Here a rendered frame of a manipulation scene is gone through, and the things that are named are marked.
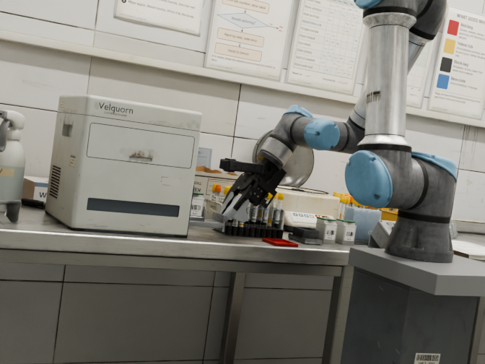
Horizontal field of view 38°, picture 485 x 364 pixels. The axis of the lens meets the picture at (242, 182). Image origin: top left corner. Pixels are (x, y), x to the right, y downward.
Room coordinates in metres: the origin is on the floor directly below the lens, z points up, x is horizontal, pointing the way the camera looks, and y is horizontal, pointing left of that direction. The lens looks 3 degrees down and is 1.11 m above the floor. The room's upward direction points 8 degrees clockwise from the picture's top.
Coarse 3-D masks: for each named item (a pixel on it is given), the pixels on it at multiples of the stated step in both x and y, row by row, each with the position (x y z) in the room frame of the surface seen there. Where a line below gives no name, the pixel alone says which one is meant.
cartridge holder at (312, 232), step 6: (294, 228) 1.93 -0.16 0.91; (300, 228) 1.91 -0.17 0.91; (306, 228) 1.95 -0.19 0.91; (294, 234) 1.93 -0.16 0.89; (300, 234) 1.90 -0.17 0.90; (306, 234) 1.90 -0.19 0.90; (312, 234) 1.90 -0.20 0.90; (318, 234) 1.91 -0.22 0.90; (300, 240) 1.89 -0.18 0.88; (306, 240) 1.88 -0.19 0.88; (312, 240) 1.88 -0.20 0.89; (318, 240) 1.89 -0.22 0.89
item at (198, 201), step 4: (196, 196) 1.72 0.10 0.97; (200, 196) 1.73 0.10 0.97; (192, 200) 1.71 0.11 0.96; (196, 200) 1.71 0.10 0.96; (200, 200) 1.72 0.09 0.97; (192, 204) 1.71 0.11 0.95; (196, 204) 1.71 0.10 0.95; (200, 204) 1.72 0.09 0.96; (192, 208) 1.71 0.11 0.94; (196, 208) 1.71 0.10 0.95; (200, 208) 1.72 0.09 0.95; (192, 212) 1.71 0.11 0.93; (196, 212) 1.71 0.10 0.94; (200, 212) 1.72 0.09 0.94; (196, 216) 1.72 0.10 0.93; (200, 216) 1.72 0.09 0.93
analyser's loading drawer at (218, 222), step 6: (204, 210) 1.72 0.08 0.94; (192, 216) 1.70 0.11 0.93; (204, 216) 1.72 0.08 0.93; (216, 216) 1.78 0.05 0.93; (222, 216) 1.75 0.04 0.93; (192, 222) 1.70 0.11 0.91; (198, 222) 1.71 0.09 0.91; (204, 222) 1.71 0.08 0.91; (210, 222) 1.72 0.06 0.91; (216, 222) 1.73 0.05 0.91; (222, 222) 1.74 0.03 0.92; (216, 228) 1.77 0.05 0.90; (222, 228) 1.74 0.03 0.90
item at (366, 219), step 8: (352, 208) 2.04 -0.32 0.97; (360, 208) 2.09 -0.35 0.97; (352, 216) 2.04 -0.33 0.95; (360, 216) 2.05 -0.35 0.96; (368, 216) 2.06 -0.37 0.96; (376, 216) 2.08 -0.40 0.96; (360, 224) 2.05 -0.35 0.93; (368, 224) 2.06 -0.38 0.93; (376, 224) 2.08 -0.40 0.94; (360, 232) 2.05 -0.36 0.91; (368, 232) 2.06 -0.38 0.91; (360, 240) 2.04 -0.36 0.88; (368, 240) 2.07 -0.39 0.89
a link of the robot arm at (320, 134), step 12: (300, 120) 1.78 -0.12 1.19; (312, 120) 1.74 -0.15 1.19; (324, 120) 1.72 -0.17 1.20; (300, 132) 1.75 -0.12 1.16; (312, 132) 1.71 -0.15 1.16; (324, 132) 1.71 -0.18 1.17; (336, 132) 1.73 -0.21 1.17; (300, 144) 1.78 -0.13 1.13; (312, 144) 1.73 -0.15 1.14; (324, 144) 1.71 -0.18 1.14; (336, 144) 1.76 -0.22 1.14
